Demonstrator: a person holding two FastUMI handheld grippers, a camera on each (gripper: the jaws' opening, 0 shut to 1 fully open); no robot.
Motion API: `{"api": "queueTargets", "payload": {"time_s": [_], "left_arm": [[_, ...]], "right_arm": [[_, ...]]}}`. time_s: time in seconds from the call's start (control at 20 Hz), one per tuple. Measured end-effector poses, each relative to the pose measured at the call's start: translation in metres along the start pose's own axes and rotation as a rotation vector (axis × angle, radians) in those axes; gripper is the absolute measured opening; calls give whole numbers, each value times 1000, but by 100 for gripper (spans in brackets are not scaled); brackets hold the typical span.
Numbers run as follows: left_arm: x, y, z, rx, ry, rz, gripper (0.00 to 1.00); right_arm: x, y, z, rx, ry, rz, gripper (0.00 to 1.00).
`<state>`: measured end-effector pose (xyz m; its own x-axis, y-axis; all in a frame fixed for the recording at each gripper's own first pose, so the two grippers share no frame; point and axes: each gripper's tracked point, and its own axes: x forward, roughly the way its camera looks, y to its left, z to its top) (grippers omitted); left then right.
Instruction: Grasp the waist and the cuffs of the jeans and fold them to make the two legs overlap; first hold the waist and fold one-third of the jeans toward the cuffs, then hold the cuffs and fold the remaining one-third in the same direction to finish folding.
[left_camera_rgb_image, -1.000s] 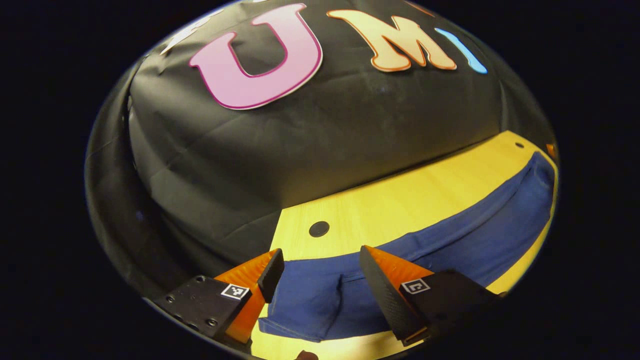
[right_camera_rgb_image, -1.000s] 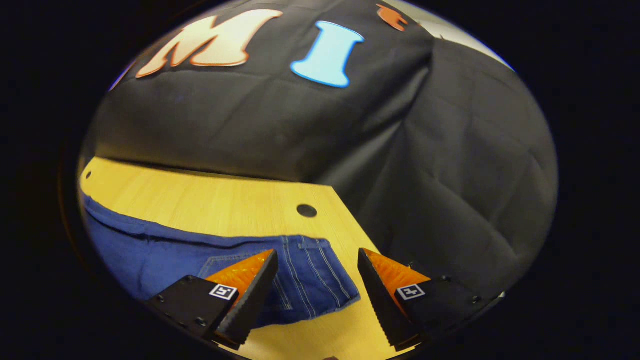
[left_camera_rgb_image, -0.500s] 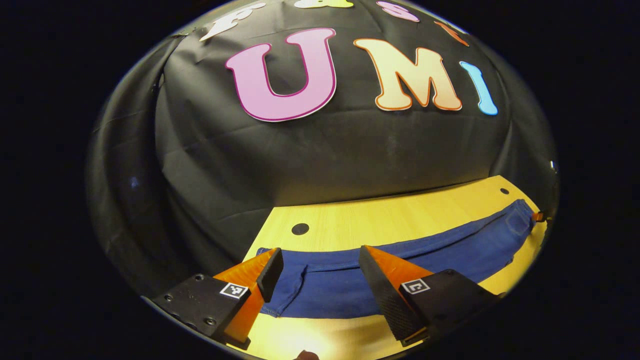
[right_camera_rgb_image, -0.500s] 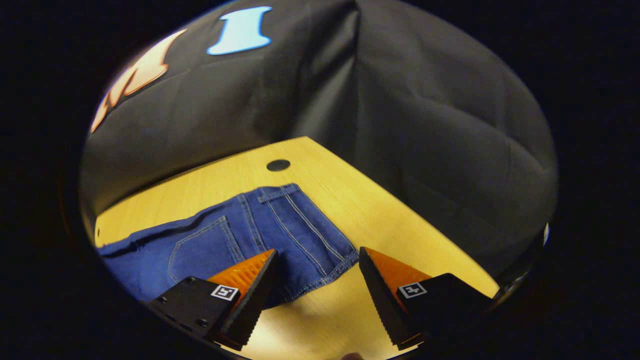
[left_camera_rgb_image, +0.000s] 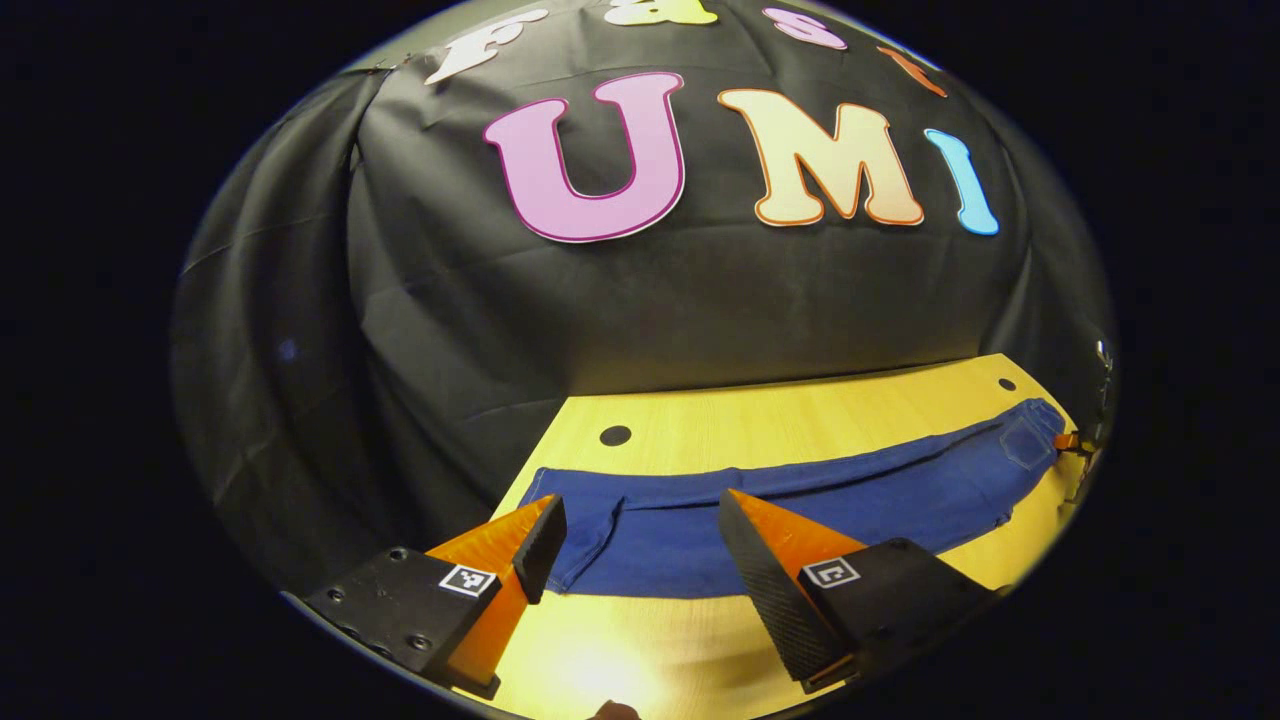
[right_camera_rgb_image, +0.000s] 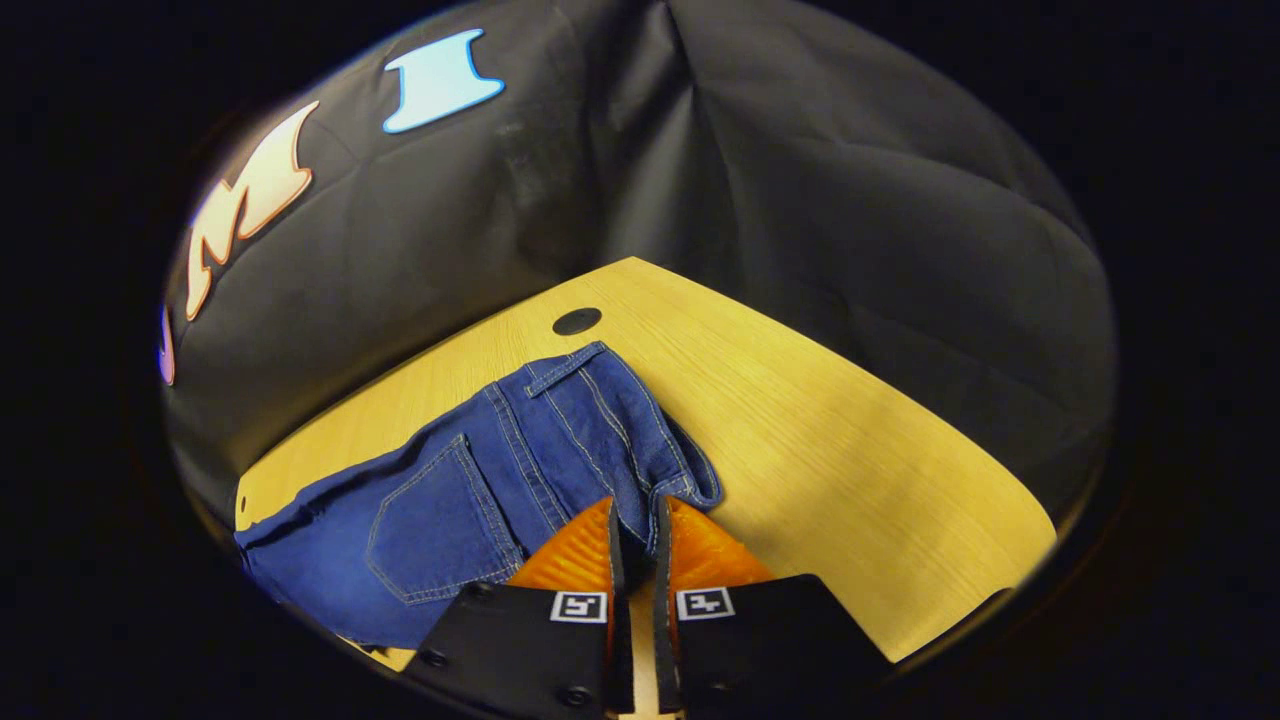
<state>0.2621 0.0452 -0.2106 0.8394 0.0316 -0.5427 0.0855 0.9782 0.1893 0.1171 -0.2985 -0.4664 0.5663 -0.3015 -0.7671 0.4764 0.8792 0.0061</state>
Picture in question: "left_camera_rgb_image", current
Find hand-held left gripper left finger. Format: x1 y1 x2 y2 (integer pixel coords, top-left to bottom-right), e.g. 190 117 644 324
298 493 569 701

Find blue jeans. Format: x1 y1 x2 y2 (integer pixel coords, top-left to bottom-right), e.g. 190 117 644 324
517 398 1069 601

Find black backdrop cloth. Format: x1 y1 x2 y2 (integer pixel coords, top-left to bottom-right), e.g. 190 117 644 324
170 0 1116 591

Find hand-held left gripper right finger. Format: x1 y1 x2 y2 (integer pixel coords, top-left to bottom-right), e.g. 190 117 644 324
717 487 1011 695

